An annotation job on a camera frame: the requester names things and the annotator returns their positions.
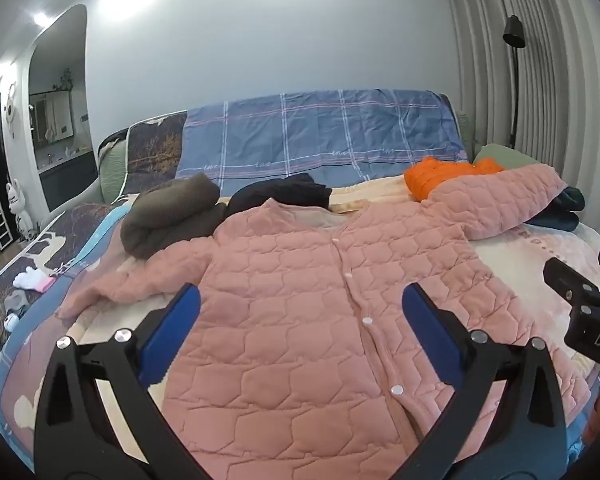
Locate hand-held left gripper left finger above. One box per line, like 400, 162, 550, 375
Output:
32, 283, 203, 480

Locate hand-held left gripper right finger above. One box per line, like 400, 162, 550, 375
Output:
401, 281, 568, 480

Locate pink quilted jacket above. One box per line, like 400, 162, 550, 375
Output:
55, 164, 593, 467

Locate dark green garment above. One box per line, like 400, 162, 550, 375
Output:
526, 186, 586, 234

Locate olive brown folded garment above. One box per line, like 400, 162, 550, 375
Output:
120, 172, 229, 261

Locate light green pillow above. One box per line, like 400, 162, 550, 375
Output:
472, 143, 547, 172

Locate orange puffer jacket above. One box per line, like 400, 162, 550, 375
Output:
403, 156, 507, 204

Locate white and pink socks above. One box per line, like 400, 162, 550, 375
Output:
12, 266, 57, 294

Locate grey sock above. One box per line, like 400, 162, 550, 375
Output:
3, 290, 32, 312

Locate black folded garment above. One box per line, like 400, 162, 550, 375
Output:
226, 172, 334, 219

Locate cartoon printed blanket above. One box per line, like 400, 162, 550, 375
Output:
0, 195, 181, 473

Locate dark floral quilt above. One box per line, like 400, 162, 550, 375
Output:
0, 110, 189, 376

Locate dark vanity counter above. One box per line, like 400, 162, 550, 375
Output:
37, 149, 101, 212

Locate grey pleated curtain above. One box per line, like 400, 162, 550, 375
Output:
440, 0, 600, 263

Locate white cat figurine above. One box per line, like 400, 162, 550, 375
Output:
6, 179, 37, 242

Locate blue plaid sheet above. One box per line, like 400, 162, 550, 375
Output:
175, 88, 469, 197

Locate black floor lamp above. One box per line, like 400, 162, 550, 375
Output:
502, 15, 527, 149

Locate wall mirror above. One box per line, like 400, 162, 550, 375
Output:
30, 90, 76, 144

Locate white wall ornament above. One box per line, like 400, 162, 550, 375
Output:
2, 82, 19, 137

